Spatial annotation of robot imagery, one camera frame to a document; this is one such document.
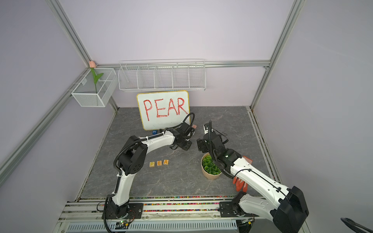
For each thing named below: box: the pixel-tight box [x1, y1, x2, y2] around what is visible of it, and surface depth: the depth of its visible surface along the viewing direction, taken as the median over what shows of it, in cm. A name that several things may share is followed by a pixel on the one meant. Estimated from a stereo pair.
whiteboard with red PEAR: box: [136, 90, 191, 131], surface depth 101 cm
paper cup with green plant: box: [200, 152, 223, 181], surface depth 78 cm
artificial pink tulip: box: [88, 60, 104, 94], surface depth 92 cm
